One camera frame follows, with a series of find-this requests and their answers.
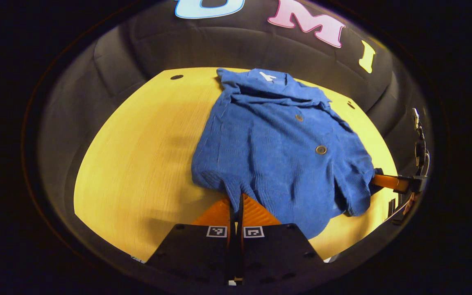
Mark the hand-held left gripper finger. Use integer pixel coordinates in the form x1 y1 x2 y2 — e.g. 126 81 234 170
146 198 236 287
236 193 325 287

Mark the blue knitted cardigan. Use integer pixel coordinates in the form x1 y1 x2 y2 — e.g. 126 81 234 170
191 68 384 240

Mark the black backdrop cloth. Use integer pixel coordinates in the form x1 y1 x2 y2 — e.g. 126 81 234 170
35 0 435 263

